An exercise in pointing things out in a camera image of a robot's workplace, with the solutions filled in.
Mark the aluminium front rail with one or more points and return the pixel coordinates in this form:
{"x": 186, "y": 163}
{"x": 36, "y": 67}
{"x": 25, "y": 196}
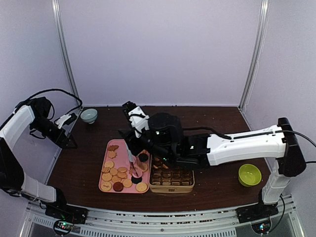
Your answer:
{"x": 222, "y": 222}

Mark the green bowl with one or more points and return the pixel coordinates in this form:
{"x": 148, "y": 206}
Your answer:
{"x": 249, "y": 175}

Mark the tan maple leaf cookie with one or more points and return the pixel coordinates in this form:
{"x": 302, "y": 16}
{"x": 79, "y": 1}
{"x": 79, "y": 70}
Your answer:
{"x": 111, "y": 154}

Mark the left frame post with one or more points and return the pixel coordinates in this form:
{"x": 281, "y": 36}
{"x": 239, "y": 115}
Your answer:
{"x": 62, "y": 42}

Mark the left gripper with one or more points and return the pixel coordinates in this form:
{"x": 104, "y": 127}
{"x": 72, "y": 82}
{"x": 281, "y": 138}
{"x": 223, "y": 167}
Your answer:
{"x": 61, "y": 142}

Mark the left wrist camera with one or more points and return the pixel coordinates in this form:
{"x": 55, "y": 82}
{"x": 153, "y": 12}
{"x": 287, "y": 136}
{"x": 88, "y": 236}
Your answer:
{"x": 66, "y": 119}

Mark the black sandwich cookie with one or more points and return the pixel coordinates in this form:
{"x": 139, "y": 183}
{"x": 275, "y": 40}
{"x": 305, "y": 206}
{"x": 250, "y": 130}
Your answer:
{"x": 143, "y": 157}

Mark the gold cookie tin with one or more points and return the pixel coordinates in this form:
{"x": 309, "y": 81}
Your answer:
{"x": 170, "y": 180}

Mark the frame post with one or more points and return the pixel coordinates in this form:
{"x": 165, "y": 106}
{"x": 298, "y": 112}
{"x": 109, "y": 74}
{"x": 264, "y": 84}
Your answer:
{"x": 259, "y": 41}
{"x": 62, "y": 42}

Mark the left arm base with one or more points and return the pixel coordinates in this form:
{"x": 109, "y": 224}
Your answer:
{"x": 66, "y": 217}

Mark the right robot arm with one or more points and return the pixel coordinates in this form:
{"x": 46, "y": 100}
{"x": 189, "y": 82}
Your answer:
{"x": 205, "y": 150}

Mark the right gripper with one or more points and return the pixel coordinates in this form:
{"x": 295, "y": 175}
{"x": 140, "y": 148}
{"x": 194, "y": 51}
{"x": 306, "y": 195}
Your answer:
{"x": 127, "y": 136}

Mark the pale blue ceramic bowl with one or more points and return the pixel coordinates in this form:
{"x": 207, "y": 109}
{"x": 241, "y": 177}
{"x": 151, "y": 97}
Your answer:
{"x": 89, "y": 116}

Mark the right frame post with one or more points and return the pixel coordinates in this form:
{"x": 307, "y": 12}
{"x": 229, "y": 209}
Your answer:
{"x": 259, "y": 41}

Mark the brown leaf cookie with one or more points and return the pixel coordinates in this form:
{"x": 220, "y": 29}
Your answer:
{"x": 113, "y": 147}

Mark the dark red round cookie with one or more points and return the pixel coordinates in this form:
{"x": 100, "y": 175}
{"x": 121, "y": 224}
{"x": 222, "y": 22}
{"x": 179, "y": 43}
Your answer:
{"x": 118, "y": 186}

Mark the round embossed cookie bottom right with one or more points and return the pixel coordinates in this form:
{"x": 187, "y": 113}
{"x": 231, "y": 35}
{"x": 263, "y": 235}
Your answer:
{"x": 141, "y": 187}

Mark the round cookie red mark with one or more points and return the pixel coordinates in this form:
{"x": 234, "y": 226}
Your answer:
{"x": 106, "y": 186}

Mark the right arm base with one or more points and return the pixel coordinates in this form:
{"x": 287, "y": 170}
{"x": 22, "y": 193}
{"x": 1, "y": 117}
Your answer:
{"x": 259, "y": 215}

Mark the pink round cookie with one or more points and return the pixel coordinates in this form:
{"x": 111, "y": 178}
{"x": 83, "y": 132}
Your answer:
{"x": 137, "y": 174}

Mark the silver white tongs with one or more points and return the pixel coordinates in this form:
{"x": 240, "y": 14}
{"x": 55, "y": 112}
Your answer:
{"x": 130, "y": 158}

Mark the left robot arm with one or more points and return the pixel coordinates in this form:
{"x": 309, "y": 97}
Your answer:
{"x": 32, "y": 115}

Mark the black cookie lower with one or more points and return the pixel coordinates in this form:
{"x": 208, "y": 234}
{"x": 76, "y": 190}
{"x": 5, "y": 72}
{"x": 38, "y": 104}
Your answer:
{"x": 135, "y": 180}

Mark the pink plastic tray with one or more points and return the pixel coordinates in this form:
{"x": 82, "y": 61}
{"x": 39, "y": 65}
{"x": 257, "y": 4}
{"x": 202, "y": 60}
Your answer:
{"x": 118, "y": 169}

